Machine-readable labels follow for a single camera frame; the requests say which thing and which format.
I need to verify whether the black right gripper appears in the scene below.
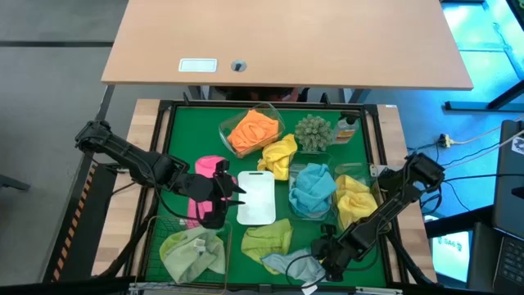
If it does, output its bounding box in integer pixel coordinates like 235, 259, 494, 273
310, 231, 358, 284

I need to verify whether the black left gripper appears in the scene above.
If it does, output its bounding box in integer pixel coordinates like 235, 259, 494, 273
179, 170, 247, 230

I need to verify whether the grey towel with blue edge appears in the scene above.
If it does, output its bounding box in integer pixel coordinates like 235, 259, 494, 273
260, 248, 328, 284

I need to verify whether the pink microfiber towel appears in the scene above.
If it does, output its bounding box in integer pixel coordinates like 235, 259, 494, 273
186, 154, 238, 229

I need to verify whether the lime green microfiber towel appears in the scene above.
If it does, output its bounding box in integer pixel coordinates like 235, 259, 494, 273
240, 218, 295, 275

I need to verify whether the orange microfiber towel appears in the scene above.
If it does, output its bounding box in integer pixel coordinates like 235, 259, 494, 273
226, 108, 280, 156

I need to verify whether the yellow microfiber towel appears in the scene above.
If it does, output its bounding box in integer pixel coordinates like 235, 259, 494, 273
256, 133, 299, 182
334, 175, 380, 230

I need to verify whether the teal microfiber towel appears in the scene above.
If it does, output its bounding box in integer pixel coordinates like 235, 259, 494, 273
288, 162, 337, 219

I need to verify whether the pale green microfiber towel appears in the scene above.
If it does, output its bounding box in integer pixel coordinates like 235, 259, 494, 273
158, 227, 227, 284

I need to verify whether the white plastic basket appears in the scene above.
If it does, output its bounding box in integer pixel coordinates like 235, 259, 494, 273
236, 170, 277, 226

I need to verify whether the clear plastic container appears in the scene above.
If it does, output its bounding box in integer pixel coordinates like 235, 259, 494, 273
218, 102, 287, 160
287, 150, 337, 222
333, 161, 380, 230

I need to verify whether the green table mat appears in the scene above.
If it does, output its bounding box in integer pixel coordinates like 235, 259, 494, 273
145, 105, 388, 288

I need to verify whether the green spiky plant ball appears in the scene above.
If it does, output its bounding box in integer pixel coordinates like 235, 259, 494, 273
293, 114, 335, 152

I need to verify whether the white tablet screen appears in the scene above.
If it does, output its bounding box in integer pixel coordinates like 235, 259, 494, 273
431, 230, 472, 284

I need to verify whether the clear soap bottle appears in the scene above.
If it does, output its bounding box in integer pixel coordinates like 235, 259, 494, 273
333, 111, 361, 145

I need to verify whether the white rectangular desk plate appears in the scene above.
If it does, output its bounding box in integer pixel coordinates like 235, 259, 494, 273
178, 57, 219, 74

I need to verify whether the black hazard-striped floor plate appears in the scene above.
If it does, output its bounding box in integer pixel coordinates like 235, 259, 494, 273
43, 161, 106, 284

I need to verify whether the light wooden desk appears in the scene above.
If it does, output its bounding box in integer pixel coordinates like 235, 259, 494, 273
101, 0, 475, 92

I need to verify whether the black desk foot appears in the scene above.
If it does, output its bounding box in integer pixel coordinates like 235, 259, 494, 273
444, 79, 524, 111

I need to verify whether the wire mesh basket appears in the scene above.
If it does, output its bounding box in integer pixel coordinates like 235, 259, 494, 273
141, 215, 233, 295

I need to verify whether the black table frame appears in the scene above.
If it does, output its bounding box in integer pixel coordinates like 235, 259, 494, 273
137, 97, 392, 290

